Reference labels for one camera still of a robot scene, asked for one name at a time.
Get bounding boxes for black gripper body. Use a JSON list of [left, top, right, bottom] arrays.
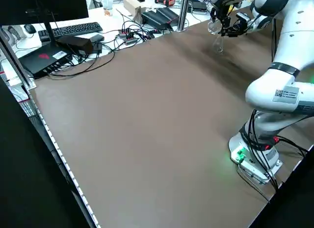
[[215, 1, 232, 17], [231, 20, 248, 37]]

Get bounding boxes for clear glass conical flask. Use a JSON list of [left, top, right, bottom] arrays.
[[212, 33, 225, 55]]

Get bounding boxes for small black box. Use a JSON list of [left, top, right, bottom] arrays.
[[191, 0, 208, 12]]

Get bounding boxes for black stepped boxes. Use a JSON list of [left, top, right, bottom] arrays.
[[141, 7, 180, 30]]

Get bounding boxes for light wooden box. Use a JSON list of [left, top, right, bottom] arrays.
[[123, 0, 143, 16]]

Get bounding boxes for grey usb hub red plugs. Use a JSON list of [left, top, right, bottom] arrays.
[[118, 27, 138, 45]]

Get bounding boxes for clear plastic cup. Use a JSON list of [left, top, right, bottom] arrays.
[[101, 0, 115, 17]]

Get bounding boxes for small black power adapter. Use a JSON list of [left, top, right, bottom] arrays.
[[89, 33, 105, 43]]

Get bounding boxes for black power brick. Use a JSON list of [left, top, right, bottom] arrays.
[[56, 35, 94, 56]]

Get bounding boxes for black keyboard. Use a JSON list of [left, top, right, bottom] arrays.
[[37, 22, 104, 43]]

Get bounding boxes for black computer monitor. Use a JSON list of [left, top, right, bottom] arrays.
[[0, 0, 89, 44]]

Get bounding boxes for black laptop with red logo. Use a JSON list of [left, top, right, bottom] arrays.
[[18, 42, 74, 79]]

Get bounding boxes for aluminium profile post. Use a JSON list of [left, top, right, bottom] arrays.
[[177, 0, 191, 32]]

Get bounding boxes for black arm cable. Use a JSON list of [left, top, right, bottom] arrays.
[[246, 15, 278, 150]]

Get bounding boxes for black base cables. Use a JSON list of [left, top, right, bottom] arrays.
[[236, 137, 309, 204]]

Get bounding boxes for black looped table cable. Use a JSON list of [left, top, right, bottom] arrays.
[[48, 38, 116, 78]]

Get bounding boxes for aluminium corner post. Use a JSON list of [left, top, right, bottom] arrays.
[[0, 28, 36, 88]]

